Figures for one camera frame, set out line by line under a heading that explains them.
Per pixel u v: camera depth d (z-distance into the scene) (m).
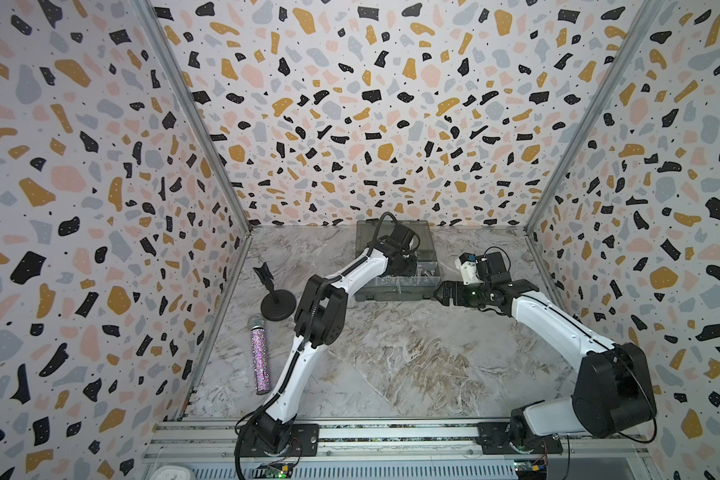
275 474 0.71
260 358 0.84
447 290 0.78
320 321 0.60
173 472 0.67
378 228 0.78
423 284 1.04
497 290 0.65
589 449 0.73
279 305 0.97
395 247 0.80
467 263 0.80
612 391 0.42
